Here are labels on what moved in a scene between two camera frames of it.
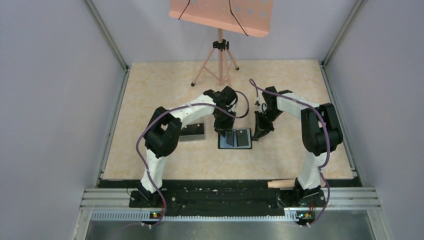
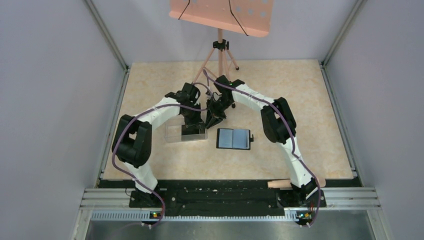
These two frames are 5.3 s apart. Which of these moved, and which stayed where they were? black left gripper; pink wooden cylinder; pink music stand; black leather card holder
Moved: black left gripper
Stayed: pink music stand; pink wooden cylinder; black leather card holder
